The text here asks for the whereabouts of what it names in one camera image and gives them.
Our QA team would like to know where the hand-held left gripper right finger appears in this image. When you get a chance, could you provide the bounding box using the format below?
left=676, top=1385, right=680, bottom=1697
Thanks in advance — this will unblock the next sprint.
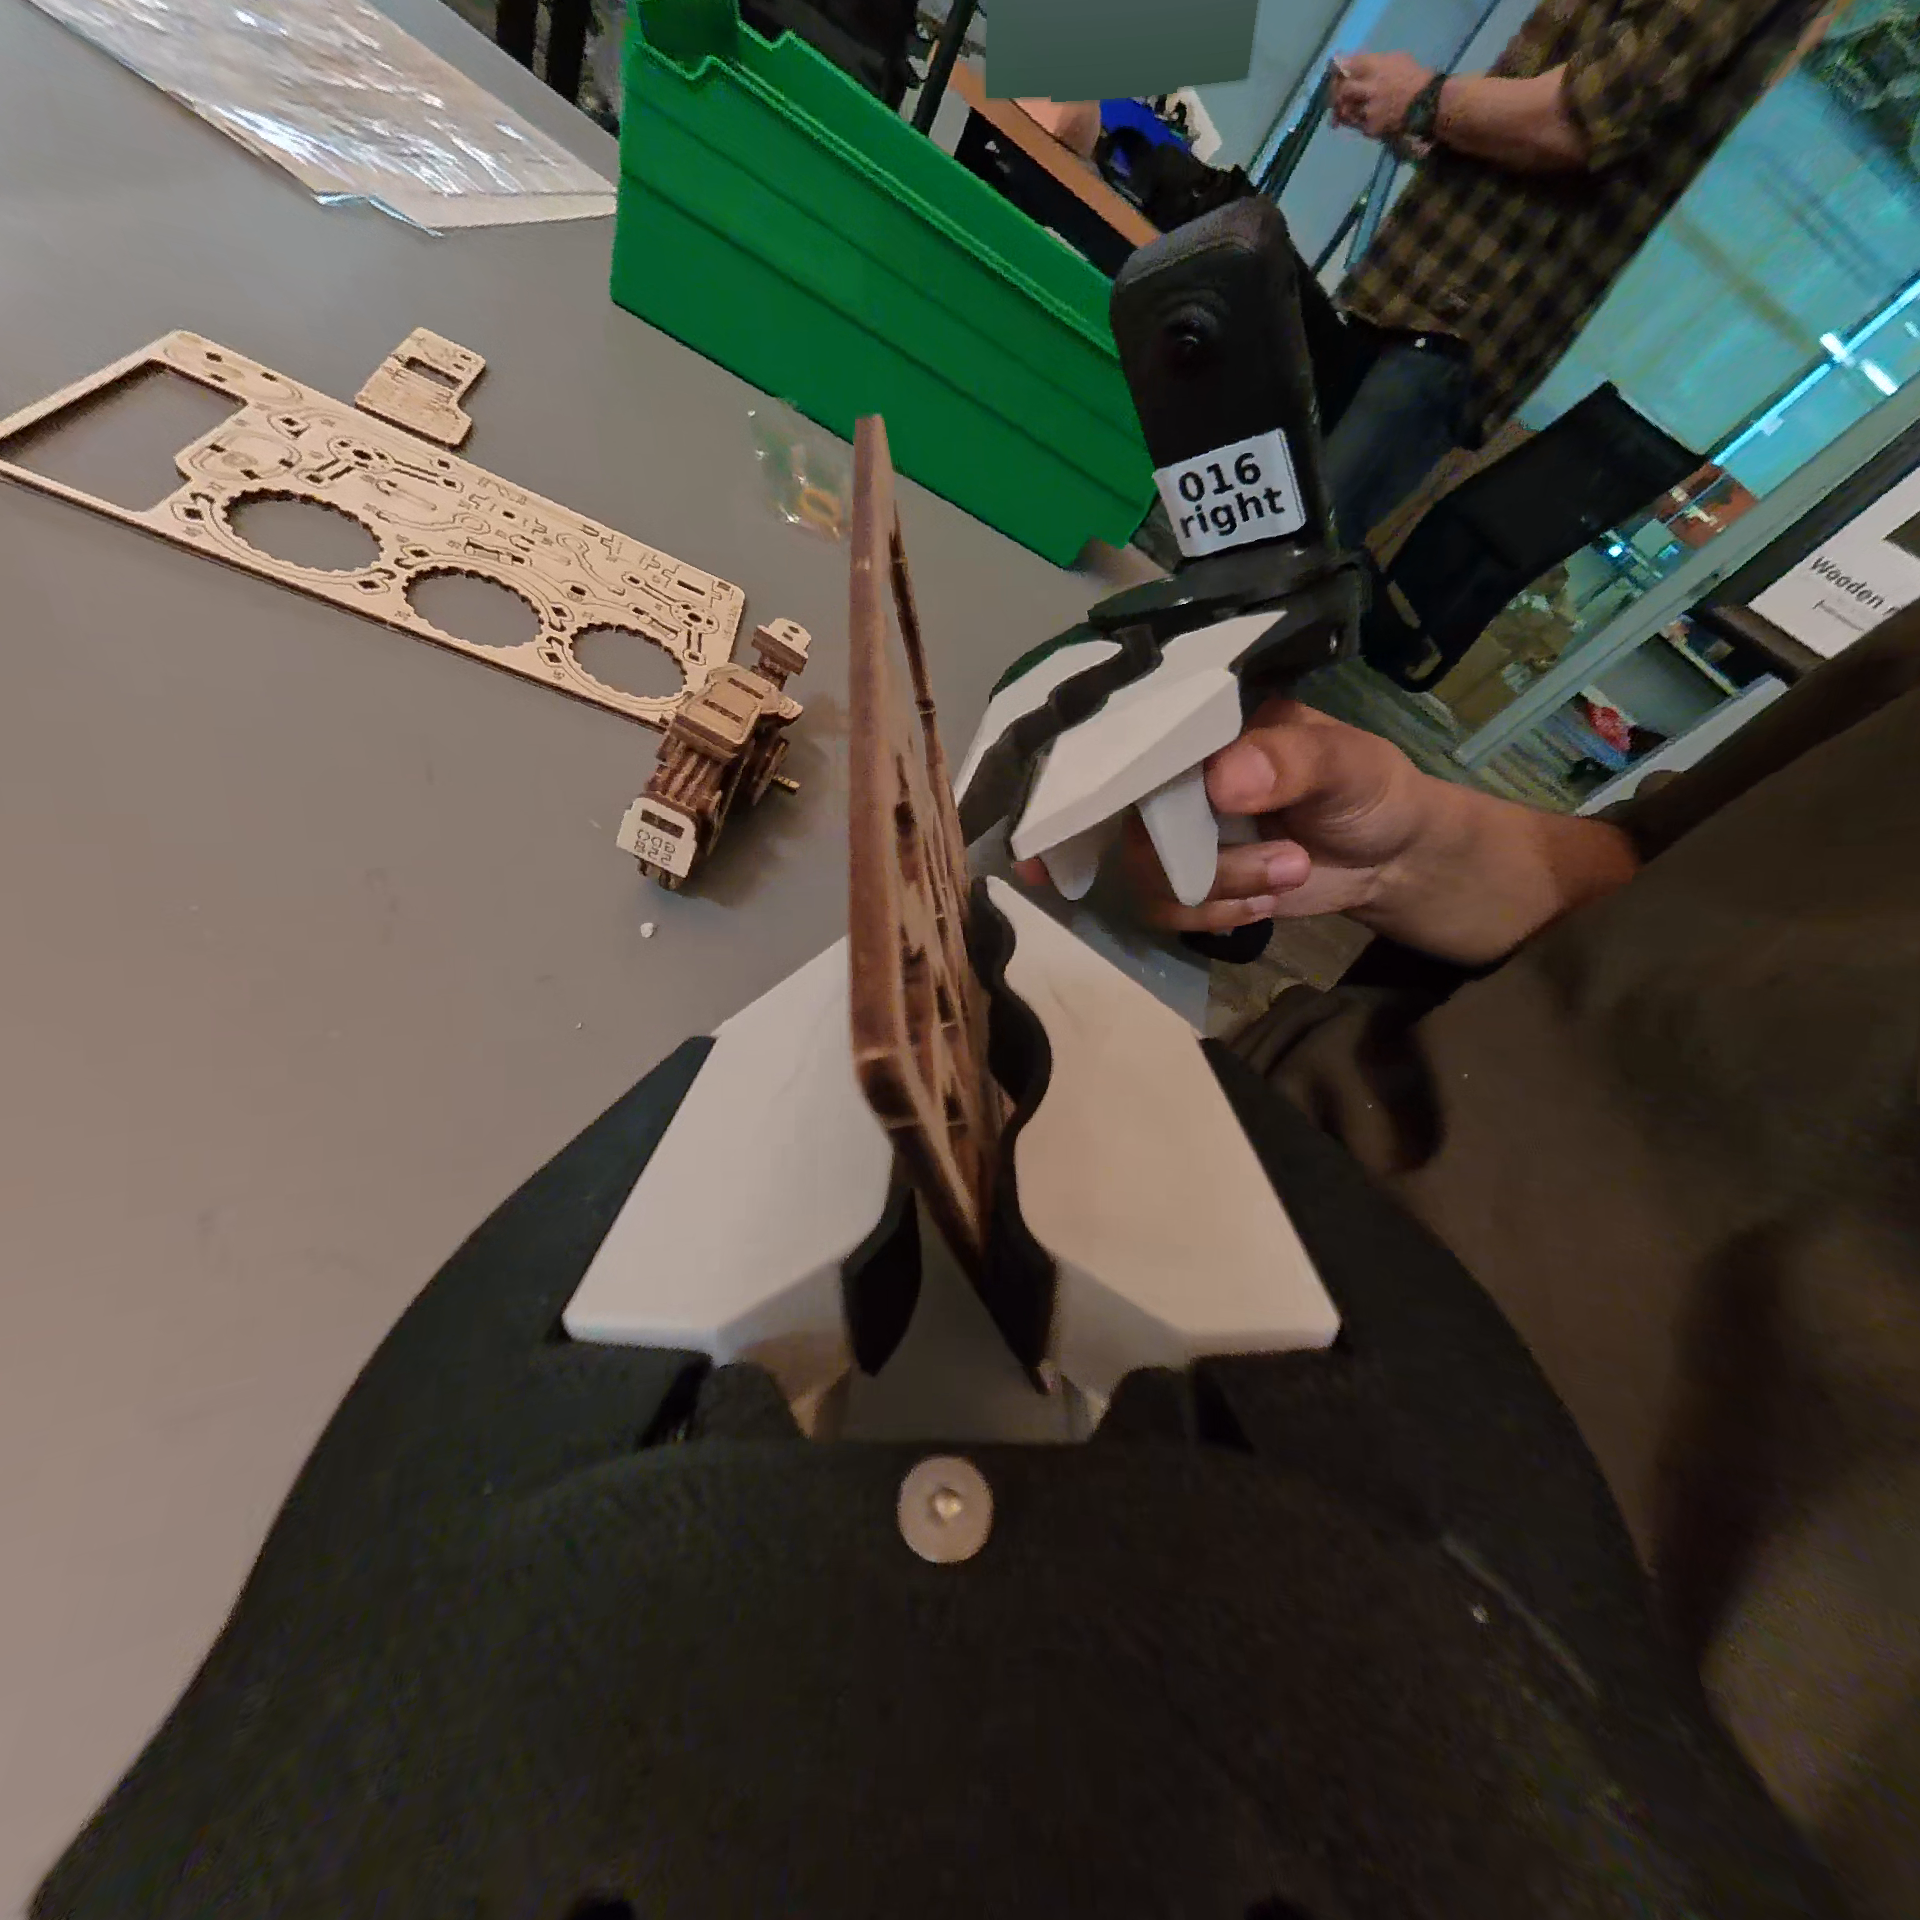
left=976, top=881, right=1341, bottom=1396

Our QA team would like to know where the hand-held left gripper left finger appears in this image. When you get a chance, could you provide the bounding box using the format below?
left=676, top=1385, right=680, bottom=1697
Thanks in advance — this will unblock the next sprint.
left=562, top=937, right=925, bottom=1377

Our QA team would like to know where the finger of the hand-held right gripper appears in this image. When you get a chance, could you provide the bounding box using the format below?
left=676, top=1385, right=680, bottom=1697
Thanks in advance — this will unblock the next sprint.
left=1014, top=615, right=1280, bottom=910
left=952, top=627, right=1157, bottom=905

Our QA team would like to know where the laser-cut wooden puzzle sheet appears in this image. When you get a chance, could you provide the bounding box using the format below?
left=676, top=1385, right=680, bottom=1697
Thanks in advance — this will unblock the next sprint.
left=848, top=415, right=1052, bottom=1354

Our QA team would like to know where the person's right forearm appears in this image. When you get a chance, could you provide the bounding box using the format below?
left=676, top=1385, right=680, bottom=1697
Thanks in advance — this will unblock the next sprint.
left=1224, top=615, right=1920, bottom=1920

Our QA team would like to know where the person's right hand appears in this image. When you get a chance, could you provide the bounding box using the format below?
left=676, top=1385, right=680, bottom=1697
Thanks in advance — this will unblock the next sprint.
left=1013, top=701, right=1518, bottom=965

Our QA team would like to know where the wooden background table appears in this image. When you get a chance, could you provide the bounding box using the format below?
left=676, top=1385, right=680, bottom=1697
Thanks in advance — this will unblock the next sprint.
left=945, top=60, right=1164, bottom=250

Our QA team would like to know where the small wooden model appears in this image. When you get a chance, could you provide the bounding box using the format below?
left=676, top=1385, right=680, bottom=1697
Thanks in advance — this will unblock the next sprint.
left=618, top=617, right=816, bottom=890

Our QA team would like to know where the small clear plastic bag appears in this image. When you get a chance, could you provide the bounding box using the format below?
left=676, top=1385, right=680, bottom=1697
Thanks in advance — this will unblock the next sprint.
left=745, top=402, right=857, bottom=540

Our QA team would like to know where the green plastic bin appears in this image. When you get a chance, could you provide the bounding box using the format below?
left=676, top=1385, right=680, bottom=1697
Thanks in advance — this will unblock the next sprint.
left=613, top=0, right=1164, bottom=569

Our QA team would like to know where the wooden sheet with round holes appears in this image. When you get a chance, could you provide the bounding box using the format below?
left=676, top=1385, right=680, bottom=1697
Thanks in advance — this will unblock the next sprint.
left=0, top=329, right=747, bottom=731

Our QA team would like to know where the white printed sign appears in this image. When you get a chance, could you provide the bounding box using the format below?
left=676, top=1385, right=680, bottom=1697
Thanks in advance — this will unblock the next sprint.
left=1747, top=465, right=1920, bottom=663

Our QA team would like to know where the small flat wooden piece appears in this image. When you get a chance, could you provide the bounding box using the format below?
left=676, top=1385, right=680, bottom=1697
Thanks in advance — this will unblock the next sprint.
left=354, top=327, right=490, bottom=449

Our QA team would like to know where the instruction sheet in plastic sleeve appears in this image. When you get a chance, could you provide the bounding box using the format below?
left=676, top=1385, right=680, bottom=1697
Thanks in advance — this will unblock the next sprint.
left=30, top=0, right=620, bottom=233

